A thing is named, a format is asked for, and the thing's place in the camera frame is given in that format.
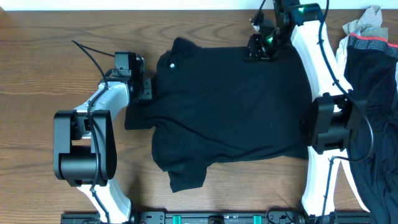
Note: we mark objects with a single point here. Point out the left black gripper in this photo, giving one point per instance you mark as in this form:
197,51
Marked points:
147,88

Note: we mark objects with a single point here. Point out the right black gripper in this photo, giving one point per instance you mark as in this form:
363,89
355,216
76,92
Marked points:
254,46

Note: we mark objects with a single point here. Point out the black t-shirt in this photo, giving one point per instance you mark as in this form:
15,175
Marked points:
211,105

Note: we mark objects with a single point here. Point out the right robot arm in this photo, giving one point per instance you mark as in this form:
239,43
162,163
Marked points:
332,116

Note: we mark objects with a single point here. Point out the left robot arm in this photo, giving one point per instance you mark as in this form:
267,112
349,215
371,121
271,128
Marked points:
84,148

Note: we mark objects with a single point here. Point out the white garment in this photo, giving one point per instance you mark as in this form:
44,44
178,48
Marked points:
341,59

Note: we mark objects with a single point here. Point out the beige garment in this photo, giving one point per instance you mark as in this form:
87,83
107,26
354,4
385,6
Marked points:
368,25

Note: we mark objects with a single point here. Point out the black shorts red waistband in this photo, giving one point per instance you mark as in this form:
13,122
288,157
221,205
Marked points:
371,69

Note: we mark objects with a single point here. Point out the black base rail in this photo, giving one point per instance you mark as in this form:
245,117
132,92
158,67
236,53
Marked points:
273,216

